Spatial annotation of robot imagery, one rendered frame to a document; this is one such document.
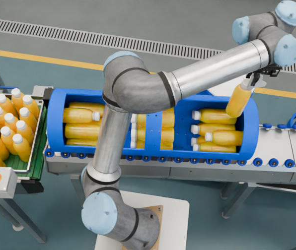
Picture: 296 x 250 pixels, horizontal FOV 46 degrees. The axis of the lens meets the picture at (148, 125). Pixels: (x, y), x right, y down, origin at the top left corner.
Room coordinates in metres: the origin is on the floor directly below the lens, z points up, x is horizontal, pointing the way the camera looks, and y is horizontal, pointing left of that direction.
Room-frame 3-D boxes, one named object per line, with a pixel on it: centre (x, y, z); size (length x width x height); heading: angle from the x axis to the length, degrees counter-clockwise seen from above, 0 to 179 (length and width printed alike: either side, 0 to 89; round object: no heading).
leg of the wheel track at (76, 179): (0.72, 0.38, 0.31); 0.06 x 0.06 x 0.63; 3
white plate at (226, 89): (1.16, -0.40, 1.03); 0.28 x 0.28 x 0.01
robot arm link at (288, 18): (0.82, -0.37, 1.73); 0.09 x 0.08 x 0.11; 112
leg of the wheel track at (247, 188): (0.76, -0.61, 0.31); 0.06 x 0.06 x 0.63; 3
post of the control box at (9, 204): (0.49, 0.64, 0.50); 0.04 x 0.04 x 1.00; 3
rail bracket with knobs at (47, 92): (0.98, 0.50, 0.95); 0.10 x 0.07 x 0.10; 3
